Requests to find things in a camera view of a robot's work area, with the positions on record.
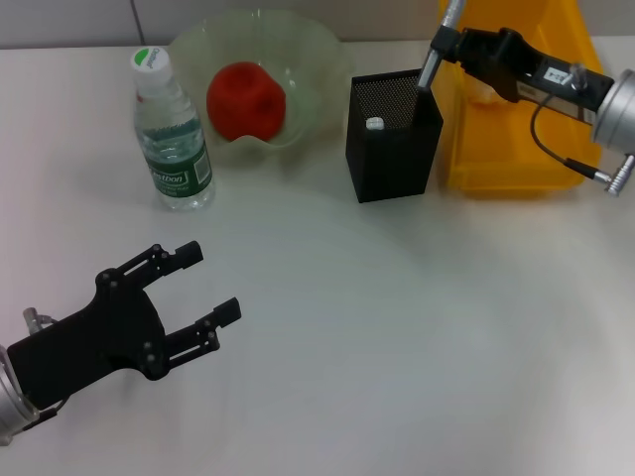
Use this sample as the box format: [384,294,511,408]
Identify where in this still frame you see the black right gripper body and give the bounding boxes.
[458,27,616,125]

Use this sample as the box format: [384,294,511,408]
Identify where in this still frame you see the left gripper cable with plug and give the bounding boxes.
[22,306,68,427]

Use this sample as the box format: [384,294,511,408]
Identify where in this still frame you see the grey pen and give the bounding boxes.
[415,0,467,93]

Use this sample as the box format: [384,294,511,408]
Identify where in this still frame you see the black mesh pen holder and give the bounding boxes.
[345,68,445,204]

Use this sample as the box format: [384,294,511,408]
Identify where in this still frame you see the clear green-label water bottle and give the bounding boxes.
[130,47,217,212]

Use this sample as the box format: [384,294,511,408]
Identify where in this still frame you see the right gripper cable with plug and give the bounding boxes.
[530,61,635,198]

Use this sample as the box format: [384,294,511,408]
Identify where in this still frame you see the yellow plastic bin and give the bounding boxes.
[430,0,604,199]

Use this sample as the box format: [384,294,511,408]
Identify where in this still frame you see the gripper cable with plug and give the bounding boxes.
[22,306,68,427]
[530,61,635,198]

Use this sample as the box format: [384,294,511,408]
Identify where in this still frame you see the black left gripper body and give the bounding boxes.
[7,269,169,412]

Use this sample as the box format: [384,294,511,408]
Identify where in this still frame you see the pale green glass fruit bowl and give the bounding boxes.
[166,10,356,168]

